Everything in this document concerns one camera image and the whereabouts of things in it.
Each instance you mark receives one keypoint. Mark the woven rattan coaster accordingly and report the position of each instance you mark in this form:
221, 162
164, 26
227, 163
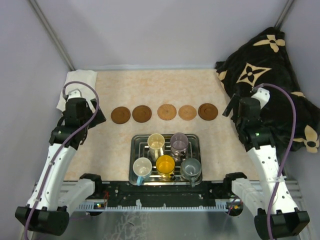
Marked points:
187, 112
167, 112

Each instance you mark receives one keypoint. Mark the purple translucent cup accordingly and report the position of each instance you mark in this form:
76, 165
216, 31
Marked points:
179, 144

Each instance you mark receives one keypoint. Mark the black floral blanket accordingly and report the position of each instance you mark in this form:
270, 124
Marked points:
264, 60

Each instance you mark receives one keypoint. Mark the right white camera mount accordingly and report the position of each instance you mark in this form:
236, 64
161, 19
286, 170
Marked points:
262, 95

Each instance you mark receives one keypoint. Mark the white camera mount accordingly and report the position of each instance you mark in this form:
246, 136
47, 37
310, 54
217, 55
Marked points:
76, 93
262, 95

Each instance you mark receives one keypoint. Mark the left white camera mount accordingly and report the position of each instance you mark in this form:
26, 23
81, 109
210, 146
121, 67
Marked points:
76, 93

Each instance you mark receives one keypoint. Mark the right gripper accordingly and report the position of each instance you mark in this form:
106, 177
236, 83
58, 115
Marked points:
233, 101

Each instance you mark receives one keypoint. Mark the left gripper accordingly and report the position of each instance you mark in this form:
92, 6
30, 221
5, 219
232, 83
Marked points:
99, 118

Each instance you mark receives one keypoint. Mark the white folded cloth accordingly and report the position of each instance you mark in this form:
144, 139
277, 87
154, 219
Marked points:
88, 77

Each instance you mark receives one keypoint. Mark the white mug blue handle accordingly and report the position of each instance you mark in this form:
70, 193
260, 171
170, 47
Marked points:
142, 168

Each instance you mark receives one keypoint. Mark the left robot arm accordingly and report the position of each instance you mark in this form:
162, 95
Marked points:
46, 211

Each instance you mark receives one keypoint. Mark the grey mug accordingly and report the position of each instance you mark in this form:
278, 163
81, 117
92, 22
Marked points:
191, 169

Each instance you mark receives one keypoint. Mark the cream tall cup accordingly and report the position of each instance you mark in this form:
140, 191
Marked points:
156, 144

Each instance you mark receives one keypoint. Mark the dark wooden coaster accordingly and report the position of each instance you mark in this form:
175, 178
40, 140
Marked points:
120, 115
207, 111
142, 114

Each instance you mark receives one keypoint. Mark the yellow cup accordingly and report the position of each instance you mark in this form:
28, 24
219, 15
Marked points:
165, 166

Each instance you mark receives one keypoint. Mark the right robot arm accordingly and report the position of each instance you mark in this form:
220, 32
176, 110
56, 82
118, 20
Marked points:
276, 215

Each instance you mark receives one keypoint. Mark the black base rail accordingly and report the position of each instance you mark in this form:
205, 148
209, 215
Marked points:
125, 194

